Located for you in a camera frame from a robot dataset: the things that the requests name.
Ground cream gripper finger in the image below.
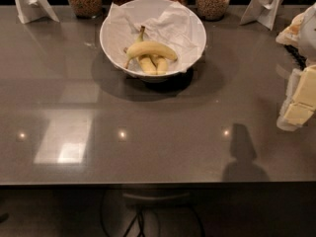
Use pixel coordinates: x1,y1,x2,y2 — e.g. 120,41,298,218
276,98,314,131
292,65,316,109

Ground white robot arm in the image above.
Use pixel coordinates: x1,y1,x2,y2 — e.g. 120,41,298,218
276,5,316,131

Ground white bowl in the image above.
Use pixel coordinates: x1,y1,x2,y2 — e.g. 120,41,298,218
99,0,208,84

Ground right white folded card stand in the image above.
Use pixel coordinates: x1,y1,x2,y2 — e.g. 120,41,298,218
240,0,283,30

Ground left white folded card stand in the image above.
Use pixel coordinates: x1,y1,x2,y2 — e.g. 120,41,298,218
15,0,59,24

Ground black cables under table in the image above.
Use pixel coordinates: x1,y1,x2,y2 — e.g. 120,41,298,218
99,190,206,237

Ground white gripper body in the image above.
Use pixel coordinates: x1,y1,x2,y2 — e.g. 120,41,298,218
286,69,302,98

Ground right glass jar of grains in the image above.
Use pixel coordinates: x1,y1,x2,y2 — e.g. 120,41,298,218
196,0,230,21

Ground white folded card stand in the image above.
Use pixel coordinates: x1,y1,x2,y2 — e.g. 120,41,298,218
240,0,283,30
15,0,59,24

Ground yellow banana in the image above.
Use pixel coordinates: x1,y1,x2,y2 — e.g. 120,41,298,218
150,55,169,75
135,26,156,75
124,40,178,68

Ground white crumpled paper liner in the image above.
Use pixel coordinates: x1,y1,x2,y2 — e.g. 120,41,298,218
104,1,203,74

